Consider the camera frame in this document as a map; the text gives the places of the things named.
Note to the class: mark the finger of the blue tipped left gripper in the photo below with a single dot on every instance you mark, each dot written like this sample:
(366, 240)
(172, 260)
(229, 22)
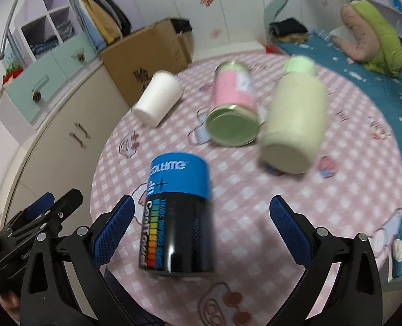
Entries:
(40, 206)

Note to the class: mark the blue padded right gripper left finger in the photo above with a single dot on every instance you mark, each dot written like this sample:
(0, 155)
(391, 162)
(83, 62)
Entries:
(47, 297)

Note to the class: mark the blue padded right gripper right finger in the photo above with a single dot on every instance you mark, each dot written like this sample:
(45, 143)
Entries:
(355, 298)

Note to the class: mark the blue black towel canister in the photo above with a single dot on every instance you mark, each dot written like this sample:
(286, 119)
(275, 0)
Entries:
(176, 227)

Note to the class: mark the white paper cup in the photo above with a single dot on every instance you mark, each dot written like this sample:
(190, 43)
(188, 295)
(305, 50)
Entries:
(162, 93)

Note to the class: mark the pale green ceramic cup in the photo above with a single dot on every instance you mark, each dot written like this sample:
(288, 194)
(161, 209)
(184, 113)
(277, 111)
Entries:
(295, 125)

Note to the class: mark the small green white cup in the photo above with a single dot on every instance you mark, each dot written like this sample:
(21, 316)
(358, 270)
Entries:
(300, 64)

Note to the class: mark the pink checkered tablecloth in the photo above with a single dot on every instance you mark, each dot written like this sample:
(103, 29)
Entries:
(354, 186)

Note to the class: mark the teal drawer unit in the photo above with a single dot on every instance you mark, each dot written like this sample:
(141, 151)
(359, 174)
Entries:
(33, 88)

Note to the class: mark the brown cardboard box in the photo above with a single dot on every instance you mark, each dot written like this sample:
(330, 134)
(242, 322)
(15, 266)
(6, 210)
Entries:
(167, 45)

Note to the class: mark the white open shelf wardrobe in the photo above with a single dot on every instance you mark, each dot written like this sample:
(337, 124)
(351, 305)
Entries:
(33, 27)

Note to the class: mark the hanging clothes row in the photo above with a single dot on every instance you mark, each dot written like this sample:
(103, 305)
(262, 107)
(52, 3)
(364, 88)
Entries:
(102, 20)

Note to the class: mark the teal patterned bed mattress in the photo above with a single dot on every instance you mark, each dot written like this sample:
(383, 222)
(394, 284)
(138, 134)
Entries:
(384, 91)

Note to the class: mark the pink green labelled can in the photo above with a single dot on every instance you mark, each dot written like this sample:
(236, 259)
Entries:
(233, 118)

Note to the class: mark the green pink rolled quilt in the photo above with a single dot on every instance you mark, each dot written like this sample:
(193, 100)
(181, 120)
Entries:
(377, 45)

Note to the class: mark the white wardrobe with butterflies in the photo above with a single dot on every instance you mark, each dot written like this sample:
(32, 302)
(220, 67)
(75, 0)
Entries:
(216, 24)

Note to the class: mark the folded dark clothes pile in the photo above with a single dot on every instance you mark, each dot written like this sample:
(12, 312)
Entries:
(288, 31)

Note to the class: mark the white cabinet with handles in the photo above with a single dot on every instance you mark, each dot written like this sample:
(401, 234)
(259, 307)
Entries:
(64, 153)

